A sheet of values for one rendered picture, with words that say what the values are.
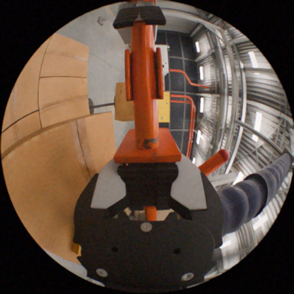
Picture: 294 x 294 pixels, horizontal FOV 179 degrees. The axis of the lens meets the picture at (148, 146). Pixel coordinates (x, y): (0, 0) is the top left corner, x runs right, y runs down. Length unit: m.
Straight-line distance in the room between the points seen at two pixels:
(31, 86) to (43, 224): 0.62
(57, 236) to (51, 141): 0.14
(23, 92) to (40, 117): 0.22
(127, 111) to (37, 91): 1.25
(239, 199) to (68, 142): 0.43
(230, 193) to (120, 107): 1.52
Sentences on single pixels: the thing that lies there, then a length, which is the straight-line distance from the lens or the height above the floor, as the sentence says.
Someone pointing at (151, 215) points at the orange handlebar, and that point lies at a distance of 0.19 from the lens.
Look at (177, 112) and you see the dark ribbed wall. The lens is 11.06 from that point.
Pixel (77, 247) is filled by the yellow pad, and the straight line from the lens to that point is 0.20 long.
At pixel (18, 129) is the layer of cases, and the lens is 0.61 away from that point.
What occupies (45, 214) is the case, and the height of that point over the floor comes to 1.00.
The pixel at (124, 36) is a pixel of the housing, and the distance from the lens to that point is 0.15.
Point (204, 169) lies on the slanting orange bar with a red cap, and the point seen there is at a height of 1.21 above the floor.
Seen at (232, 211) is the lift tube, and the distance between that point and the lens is 0.34.
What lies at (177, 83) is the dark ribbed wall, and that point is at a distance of 11.03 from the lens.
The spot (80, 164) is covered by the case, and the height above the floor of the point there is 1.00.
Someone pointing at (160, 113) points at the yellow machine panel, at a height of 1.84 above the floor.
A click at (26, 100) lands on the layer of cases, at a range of 0.65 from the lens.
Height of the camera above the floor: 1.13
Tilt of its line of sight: 2 degrees down
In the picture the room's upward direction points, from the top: 89 degrees clockwise
